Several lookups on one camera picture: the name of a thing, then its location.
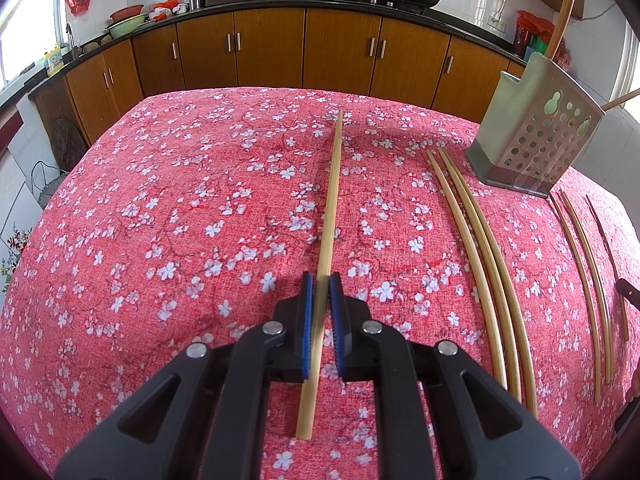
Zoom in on wire basket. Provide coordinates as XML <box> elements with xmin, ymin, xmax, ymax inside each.
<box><xmin>31</xmin><ymin>160</ymin><xmax>68</xmax><ymax>208</ymax></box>

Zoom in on pale green perforated chopstick holder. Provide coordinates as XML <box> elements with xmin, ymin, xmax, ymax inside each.
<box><xmin>465</xmin><ymin>51</ymin><xmax>608</xmax><ymax>198</ymax></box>

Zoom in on black gas stove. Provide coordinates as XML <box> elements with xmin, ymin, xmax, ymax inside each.
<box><xmin>315</xmin><ymin>0</ymin><xmax>436</xmax><ymax>13</ymax></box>

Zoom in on bright window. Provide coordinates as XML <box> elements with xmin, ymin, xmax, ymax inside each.
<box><xmin>607</xmin><ymin>5</ymin><xmax>640</xmax><ymax>111</ymax></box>
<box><xmin>0</xmin><ymin>0</ymin><xmax>66</xmax><ymax>86</ymax></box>

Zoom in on person's right hand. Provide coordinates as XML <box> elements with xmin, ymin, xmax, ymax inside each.
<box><xmin>626</xmin><ymin>355</ymin><xmax>640</xmax><ymax>403</ymax></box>

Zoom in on brown wooden lower cabinets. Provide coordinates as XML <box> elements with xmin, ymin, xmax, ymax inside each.
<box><xmin>30</xmin><ymin>7</ymin><xmax>526</xmax><ymax>176</ymax></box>

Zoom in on red and white plastic bags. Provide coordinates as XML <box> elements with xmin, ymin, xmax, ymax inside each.
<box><xmin>149</xmin><ymin>0</ymin><xmax>190</xmax><ymax>22</ymax></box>

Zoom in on white floral printed panel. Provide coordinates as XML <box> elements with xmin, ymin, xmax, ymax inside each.
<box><xmin>0</xmin><ymin>225</ymin><xmax>33</xmax><ymax>301</ymax></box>

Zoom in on round woven tray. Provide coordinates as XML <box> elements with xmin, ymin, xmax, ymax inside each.
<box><xmin>50</xmin><ymin>117</ymin><xmax>90</xmax><ymax>173</ymax></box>

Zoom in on black kitchen countertop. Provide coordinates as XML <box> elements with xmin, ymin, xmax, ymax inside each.
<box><xmin>0</xmin><ymin>0</ymin><xmax>531</xmax><ymax>111</ymax></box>

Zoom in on red plastic basket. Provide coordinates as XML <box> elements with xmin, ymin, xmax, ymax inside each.
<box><xmin>109</xmin><ymin>5</ymin><xmax>146</xmax><ymax>23</ymax></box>

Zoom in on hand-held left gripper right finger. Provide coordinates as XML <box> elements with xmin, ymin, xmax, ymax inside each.
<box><xmin>327</xmin><ymin>271</ymin><xmax>583</xmax><ymax>480</ymax></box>

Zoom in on green carton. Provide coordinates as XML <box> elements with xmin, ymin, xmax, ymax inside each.
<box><xmin>522</xmin><ymin>35</ymin><xmax>551</xmax><ymax>62</ymax></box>

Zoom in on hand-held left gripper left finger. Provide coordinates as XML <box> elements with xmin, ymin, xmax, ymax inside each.
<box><xmin>54</xmin><ymin>271</ymin><xmax>321</xmax><ymax>480</ymax></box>

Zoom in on chopsticks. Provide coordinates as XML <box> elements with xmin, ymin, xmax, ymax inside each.
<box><xmin>546</xmin><ymin>0</ymin><xmax>585</xmax><ymax>61</ymax></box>

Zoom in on yellow detergent bottle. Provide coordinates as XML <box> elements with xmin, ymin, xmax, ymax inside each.
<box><xmin>44</xmin><ymin>42</ymin><xmax>65</xmax><ymax>77</ymax></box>

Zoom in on red plastic bag on counter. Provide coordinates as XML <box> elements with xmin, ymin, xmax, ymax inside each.
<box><xmin>514</xmin><ymin>10</ymin><xmax>557</xmax><ymax>38</ymax></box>

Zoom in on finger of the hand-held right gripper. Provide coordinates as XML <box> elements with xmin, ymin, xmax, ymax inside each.
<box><xmin>616</xmin><ymin>278</ymin><xmax>640</xmax><ymax>311</ymax></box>

